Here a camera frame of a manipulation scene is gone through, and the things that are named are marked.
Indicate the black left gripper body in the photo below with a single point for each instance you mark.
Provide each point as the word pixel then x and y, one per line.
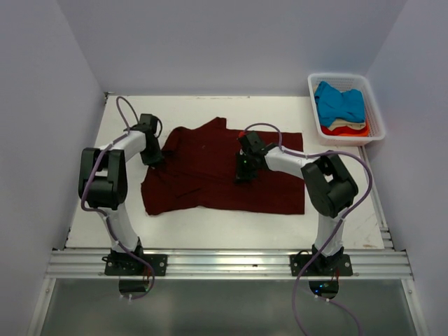
pixel 152 155

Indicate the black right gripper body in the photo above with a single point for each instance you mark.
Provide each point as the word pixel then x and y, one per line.
pixel 246 169

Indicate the dark red t shirt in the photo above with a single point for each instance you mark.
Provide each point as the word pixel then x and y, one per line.
pixel 199 170

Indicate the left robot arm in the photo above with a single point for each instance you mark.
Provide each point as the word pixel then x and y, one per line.
pixel 103 189

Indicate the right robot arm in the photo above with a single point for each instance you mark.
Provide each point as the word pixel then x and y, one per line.
pixel 330 187

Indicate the cream t shirt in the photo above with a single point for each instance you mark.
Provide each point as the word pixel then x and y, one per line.
pixel 338 123

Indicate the orange red t shirt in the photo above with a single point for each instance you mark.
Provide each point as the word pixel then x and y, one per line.
pixel 346 131

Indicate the blue t shirt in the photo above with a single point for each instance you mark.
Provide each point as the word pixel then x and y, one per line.
pixel 332 104

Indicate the white plastic basket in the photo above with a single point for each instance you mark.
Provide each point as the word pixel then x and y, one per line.
pixel 344 82

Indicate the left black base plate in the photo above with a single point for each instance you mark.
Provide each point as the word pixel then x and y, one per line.
pixel 154 264

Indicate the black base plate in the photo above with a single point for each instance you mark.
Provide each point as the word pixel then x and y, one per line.
pixel 335 265
pixel 154 264

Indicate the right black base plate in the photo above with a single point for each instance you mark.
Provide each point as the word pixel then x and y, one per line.
pixel 335 265

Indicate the aluminium mounting rail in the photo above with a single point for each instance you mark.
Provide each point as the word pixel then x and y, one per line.
pixel 233 264

